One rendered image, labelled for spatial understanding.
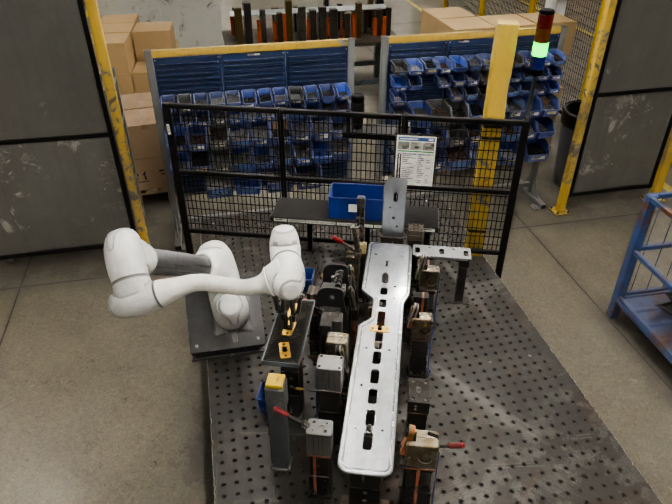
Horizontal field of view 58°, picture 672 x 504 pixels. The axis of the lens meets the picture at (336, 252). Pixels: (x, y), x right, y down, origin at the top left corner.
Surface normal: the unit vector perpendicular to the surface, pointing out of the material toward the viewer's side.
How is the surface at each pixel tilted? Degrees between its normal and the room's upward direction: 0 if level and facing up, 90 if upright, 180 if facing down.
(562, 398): 0
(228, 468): 0
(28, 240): 92
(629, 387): 0
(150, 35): 90
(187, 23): 90
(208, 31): 90
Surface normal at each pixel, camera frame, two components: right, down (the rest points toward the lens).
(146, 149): 0.30, 0.56
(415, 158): -0.13, 0.56
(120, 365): 0.00, -0.82
